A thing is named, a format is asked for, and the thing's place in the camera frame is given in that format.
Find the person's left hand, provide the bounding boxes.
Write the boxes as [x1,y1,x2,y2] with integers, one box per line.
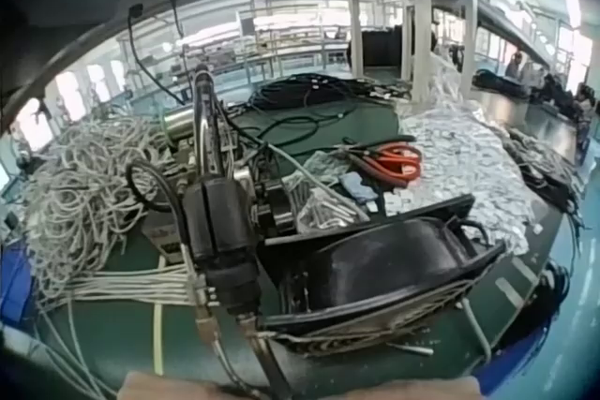
[116,370,248,400]

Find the person's right hand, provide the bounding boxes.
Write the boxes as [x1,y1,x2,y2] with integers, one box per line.
[291,378,478,400]

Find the small white stick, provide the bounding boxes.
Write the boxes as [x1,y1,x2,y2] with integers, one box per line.
[386,342,436,356]

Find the black axial fan with guard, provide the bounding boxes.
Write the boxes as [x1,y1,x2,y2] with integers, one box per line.
[256,193,508,357]

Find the clear bag of metal parts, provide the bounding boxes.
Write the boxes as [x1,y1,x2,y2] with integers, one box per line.
[293,183,372,235]

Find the blue crate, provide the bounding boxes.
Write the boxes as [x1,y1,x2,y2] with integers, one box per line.
[0,238,41,329]

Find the blue cloth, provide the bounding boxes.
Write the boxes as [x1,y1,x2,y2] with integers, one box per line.
[338,171,378,205]

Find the small clear plastic bag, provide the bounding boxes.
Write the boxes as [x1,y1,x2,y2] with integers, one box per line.
[302,150,351,179]

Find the heap of small white packets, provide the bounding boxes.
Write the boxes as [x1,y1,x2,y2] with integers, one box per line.
[369,62,545,256]

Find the metal bench machine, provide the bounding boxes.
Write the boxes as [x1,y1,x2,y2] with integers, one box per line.
[140,62,301,274]

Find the background workbench racks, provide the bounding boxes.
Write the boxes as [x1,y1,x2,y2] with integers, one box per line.
[180,0,404,81]

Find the pale yellow cable tie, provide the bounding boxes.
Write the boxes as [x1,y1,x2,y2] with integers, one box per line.
[153,300,169,377]

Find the grey cable with metal connector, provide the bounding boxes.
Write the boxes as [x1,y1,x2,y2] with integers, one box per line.
[180,240,249,396]

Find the black cable with metal connector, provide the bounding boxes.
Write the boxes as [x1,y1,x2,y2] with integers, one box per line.
[236,314,294,400]

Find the flat bundle of white cables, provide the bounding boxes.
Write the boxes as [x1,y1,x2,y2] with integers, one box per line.
[39,262,210,304]

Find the white bent cable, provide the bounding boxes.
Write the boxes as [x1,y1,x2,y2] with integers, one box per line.
[459,297,494,364]

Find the black cable loop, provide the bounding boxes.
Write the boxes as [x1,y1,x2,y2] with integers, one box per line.
[125,157,187,215]

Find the black cable coil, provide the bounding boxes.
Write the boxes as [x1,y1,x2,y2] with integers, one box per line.
[536,257,573,321]

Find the heap of white cables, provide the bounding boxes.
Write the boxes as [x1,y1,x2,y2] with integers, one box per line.
[16,113,198,312]

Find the red-handled pliers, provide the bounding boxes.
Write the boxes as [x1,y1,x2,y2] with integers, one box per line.
[349,141,423,182]

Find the pile of dark cables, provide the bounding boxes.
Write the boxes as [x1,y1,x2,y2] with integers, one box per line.
[503,126,590,237]

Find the heap of black cables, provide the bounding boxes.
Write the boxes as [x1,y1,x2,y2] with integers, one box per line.
[247,70,416,113]

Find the hanging black cable with plug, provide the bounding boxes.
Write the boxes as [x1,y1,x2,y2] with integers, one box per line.
[126,3,185,107]
[165,0,187,39]

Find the table with black cable heaps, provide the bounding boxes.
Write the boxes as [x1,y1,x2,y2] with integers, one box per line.
[471,67,587,120]

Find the white pillar frame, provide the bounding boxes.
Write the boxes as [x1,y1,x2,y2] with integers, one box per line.
[346,0,482,97]

